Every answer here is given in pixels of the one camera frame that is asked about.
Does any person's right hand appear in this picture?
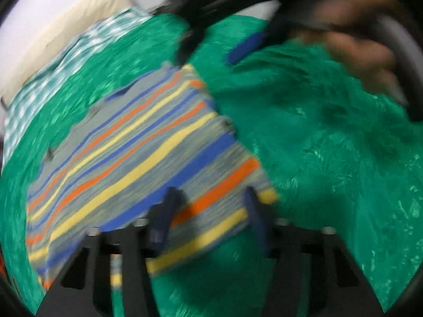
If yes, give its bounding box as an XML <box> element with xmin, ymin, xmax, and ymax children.
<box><xmin>292</xmin><ymin>0</ymin><xmax>402</xmax><ymax>97</ymax></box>

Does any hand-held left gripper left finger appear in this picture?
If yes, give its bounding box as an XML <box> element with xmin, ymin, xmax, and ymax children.
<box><xmin>36</xmin><ymin>187</ymin><xmax>186</xmax><ymax>317</ymax></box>

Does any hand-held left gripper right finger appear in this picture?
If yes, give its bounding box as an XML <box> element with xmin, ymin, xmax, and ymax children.
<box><xmin>243</xmin><ymin>186</ymin><xmax>384</xmax><ymax>317</ymax></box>

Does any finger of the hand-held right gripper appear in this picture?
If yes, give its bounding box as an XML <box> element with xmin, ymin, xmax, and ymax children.
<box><xmin>175</xmin><ymin>26</ymin><xmax>212</xmax><ymax>67</ymax></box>
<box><xmin>225</xmin><ymin>13</ymin><xmax>291</xmax><ymax>68</ymax></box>

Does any cream padded headboard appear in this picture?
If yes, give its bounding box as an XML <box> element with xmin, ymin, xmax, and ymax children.
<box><xmin>0</xmin><ymin>0</ymin><xmax>134</xmax><ymax>101</ymax></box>

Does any striped knit sweater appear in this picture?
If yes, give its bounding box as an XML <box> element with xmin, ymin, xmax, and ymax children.
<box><xmin>26</xmin><ymin>62</ymin><xmax>280</xmax><ymax>292</ymax></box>

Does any green checked bed sheet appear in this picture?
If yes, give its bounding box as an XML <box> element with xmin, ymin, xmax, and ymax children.
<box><xmin>3</xmin><ymin>6</ymin><xmax>151</xmax><ymax>164</ymax></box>

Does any green floral bedspread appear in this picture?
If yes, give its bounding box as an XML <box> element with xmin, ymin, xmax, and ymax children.
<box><xmin>0</xmin><ymin>14</ymin><xmax>423</xmax><ymax>317</ymax></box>

